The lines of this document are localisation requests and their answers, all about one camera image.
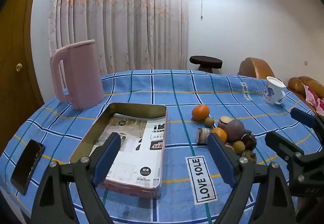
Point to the printed paper sheet in tin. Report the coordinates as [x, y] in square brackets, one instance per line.
[139, 160]

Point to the pink metal tin box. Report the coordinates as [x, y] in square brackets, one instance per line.
[130, 109]

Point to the green kiwi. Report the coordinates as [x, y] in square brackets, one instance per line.
[239, 147]
[209, 121]

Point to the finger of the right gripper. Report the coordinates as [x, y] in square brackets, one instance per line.
[287, 151]
[304, 118]

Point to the dark round stool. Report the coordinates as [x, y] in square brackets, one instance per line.
[206, 64]

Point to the pink floral cloth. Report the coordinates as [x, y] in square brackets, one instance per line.
[313, 99]

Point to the brass door knob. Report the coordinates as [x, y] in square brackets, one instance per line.
[19, 67]

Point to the brown leather chair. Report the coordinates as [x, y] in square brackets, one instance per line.
[256, 68]

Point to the wooden door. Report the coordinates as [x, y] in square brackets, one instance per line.
[20, 94]

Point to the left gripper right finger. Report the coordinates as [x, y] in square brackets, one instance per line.
[273, 203]

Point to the pink floral curtain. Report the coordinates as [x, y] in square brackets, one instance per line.
[129, 34]

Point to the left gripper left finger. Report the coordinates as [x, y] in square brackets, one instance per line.
[53, 202]

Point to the brown leather sofa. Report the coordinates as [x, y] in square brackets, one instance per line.
[296, 85]

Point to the white blue floral mug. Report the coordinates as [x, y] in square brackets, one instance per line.
[274, 92]

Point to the pink plastic pitcher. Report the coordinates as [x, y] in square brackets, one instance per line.
[82, 74]

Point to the blue plaid tablecloth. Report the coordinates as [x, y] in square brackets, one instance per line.
[61, 129]

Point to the black smartphone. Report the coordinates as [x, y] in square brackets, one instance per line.
[26, 165]

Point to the cut striped yam chunk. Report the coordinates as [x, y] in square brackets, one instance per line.
[202, 136]

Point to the purple round turnip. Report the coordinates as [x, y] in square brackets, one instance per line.
[235, 130]

